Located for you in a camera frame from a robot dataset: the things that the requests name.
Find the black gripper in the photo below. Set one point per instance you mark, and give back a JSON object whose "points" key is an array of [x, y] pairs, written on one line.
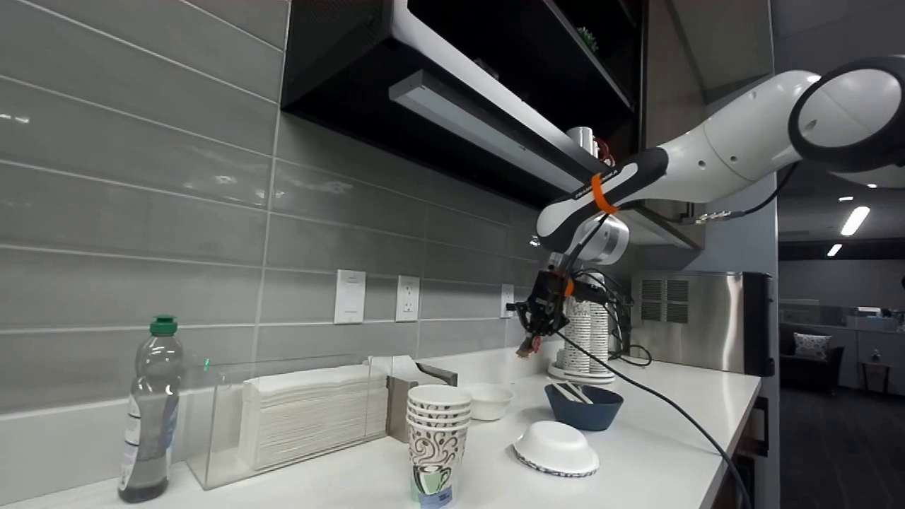
{"points": [[550, 304]]}

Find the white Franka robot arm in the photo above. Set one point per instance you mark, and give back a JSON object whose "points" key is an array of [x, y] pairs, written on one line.
{"points": [[737, 152]]}

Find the dark blue bowl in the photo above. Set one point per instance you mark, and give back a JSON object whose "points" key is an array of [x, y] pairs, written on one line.
{"points": [[584, 413]]}

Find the upturned ribbed white bowl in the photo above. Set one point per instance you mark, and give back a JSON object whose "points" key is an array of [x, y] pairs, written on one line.
{"points": [[555, 452]]}

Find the stack of white foam cups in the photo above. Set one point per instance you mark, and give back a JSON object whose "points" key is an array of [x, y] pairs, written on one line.
{"points": [[588, 341]]}

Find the white stick sachet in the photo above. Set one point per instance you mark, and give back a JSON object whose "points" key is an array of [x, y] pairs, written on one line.
{"points": [[581, 394], [567, 392]]}

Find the stack of printed paper cups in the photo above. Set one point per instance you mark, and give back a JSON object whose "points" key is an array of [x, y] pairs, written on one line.
{"points": [[437, 443]]}

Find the stainless steel refrigerator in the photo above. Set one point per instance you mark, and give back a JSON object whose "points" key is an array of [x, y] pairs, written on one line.
{"points": [[702, 320]]}

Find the under-cabinet light strip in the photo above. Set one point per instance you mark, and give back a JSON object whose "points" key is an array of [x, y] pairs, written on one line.
{"points": [[471, 123]]}

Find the clear holder with white napkins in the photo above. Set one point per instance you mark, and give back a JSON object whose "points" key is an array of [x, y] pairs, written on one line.
{"points": [[313, 420]]}

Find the dark armchair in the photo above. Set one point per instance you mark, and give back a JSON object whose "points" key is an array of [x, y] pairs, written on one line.
{"points": [[810, 364]]}

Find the ceiling light panel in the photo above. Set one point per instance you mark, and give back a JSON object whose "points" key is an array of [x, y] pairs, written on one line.
{"points": [[854, 222], [836, 249]]}

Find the black upper cabinet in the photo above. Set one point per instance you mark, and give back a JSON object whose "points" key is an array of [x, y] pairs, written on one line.
{"points": [[398, 46]]}

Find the green-capped water bottle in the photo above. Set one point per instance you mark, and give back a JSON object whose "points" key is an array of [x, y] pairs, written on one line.
{"points": [[152, 413]]}

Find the white wall outlet with plug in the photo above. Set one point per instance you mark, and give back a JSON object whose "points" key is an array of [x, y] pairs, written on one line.
{"points": [[508, 300]]}

